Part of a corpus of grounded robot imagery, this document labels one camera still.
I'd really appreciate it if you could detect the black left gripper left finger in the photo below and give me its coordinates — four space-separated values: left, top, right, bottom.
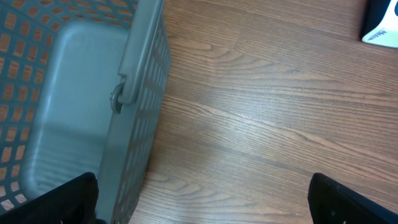
1 172 99 224

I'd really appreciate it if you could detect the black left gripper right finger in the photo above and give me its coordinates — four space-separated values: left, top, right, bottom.
307 172 397 224

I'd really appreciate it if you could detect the white barcode scanner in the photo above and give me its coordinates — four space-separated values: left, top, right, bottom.
361 0 397 49

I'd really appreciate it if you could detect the grey plastic mesh basket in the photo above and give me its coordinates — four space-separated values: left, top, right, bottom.
1 0 171 223

